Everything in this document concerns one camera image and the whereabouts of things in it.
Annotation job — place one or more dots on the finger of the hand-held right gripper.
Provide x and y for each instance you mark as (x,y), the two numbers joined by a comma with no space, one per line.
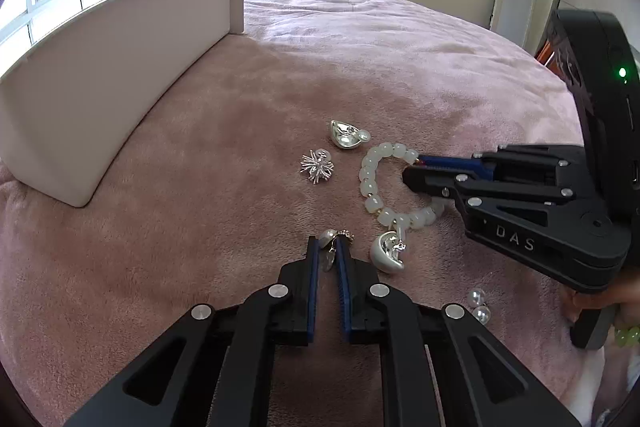
(450,163)
(430,179)

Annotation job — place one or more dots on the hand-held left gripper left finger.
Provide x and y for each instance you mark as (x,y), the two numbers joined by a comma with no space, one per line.
(313,287)

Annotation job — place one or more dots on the silver heart earring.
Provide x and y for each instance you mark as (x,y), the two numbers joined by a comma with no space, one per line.
(344,136)

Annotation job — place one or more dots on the pearl drop earring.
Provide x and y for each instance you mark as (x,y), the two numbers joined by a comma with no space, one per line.
(328,238)

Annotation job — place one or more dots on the silver crescent earring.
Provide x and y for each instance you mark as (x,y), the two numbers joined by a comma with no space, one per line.
(386,254)

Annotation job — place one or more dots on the pink plush blanket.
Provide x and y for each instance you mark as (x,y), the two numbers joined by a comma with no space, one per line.
(210,257)

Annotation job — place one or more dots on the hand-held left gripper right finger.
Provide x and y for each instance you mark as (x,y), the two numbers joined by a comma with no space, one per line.
(343,287)

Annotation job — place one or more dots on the white cloth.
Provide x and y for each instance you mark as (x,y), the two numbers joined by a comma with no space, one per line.
(612,387)

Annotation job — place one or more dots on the white organizer tray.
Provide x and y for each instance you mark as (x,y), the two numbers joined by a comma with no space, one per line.
(125,72)

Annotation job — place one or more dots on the silver starburst earring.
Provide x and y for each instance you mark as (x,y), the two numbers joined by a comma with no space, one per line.
(316,167)

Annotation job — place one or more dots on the person's right hand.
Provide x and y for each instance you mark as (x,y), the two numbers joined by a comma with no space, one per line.
(625,303)

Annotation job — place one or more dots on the clear bubble earring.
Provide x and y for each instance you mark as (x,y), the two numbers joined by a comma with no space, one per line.
(479,307)

